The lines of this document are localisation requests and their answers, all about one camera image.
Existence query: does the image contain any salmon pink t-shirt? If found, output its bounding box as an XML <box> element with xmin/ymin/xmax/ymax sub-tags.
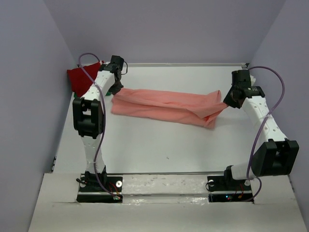
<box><xmin>111</xmin><ymin>88</ymin><xmax>227</xmax><ymax>129</ymax></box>

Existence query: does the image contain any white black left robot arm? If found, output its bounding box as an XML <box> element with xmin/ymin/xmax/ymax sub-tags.
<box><xmin>72</xmin><ymin>53</ymin><xmax>125</xmax><ymax>195</ymax></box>

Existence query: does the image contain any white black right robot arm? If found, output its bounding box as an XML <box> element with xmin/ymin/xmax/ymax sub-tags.
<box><xmin>222</xmin><ymin>70</ymin><xmax>299</xmax><ymax>189</ymax></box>

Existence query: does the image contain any folded green t-shirt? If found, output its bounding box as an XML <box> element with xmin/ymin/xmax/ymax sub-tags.
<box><xmin>73</xmin><ymin>92</ymin><xmax>111</xmax><ymax>98</ymax></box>

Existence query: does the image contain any folded dark red t-shirt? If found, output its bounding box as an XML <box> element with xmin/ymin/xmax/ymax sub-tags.
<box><xmin>67</xmin><ymin>62</ymin><xmax>101</xmax><ymax>97</ymax></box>

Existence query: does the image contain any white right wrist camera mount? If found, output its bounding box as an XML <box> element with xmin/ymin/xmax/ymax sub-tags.
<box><xmin>250</xmin><ymin>75</ymin><xmax>256</xmax><ymax>86</ymax></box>

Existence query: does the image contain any aluminium table edge rail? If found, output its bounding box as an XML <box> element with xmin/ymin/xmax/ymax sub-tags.
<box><xmin>241</xmin><ymin>62</ymin><xmax>281</xmax><ymax>171</ymax></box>

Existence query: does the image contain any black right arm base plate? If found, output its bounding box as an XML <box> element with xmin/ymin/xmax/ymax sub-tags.
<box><xmin>205</xmin><ymin>175</ymin><xmax>253</xmax><ymax>203</ymax></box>

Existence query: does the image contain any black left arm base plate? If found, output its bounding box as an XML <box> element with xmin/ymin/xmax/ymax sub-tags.
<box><xmin>76</xmin><ymin>175</ymin><xmax>123</xmax><ymax>203</ymax></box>

